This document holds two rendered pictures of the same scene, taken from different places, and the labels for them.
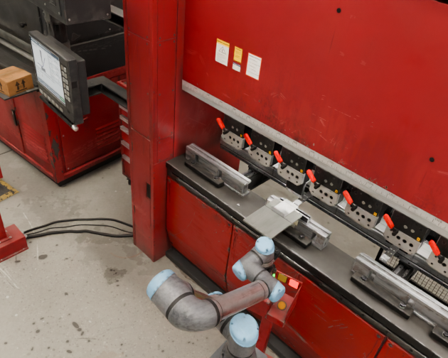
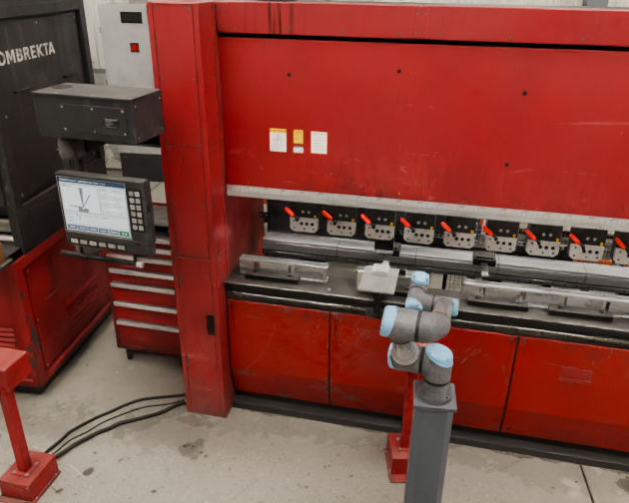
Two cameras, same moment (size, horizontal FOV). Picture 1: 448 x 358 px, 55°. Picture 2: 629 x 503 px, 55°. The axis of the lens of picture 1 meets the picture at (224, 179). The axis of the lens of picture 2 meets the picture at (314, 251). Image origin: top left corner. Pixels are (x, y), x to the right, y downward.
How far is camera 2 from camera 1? 1.43 m
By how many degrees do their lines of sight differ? 26
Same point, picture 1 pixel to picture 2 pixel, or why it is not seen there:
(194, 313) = (437, 319)
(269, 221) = (379, 282)
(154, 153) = (217, 272)
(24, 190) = not seen: outside the picture
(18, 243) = (49, 468)
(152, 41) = (207, 146)
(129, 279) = (214, 444)
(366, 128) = (446, 160)
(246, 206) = (336, 287)
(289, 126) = (369, 187)
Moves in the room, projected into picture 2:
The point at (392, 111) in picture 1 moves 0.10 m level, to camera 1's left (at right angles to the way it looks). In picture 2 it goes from (464, 138) to (447, 140)
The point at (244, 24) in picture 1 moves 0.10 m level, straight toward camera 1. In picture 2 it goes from (301, 106) to (311, 110)
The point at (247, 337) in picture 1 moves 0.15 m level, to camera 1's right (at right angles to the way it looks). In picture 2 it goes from (447, 356) to (476, 346)
